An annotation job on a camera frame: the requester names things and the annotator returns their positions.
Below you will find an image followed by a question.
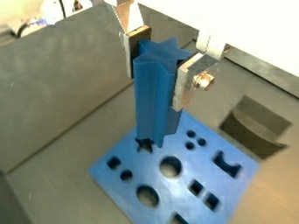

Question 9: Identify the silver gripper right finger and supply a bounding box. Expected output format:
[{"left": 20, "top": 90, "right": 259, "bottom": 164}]
[{"left": 172, "top": 34, "right": 227, "bottom": 111}]

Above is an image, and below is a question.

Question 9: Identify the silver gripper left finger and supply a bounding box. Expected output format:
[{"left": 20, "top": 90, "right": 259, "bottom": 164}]
[{"left": 114, "top": 0, "right": 152, "bottom": 79}]

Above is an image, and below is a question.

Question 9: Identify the blue star-shaped peg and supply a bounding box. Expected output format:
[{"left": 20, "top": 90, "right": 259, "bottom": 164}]
[{"left": 134, "top": 37, "right": 192, "bottom": 147}]

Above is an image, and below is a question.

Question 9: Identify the blue shape-sorting block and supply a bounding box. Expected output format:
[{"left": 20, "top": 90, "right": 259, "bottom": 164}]
[{"left": 88, "top": 113, "right": 258, "bottom": 224}]

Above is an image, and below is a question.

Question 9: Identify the black curved holder bracket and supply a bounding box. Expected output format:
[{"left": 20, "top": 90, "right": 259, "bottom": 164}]
[{"left": 219, "top": 95, "right": 291, "bottom": 159}]

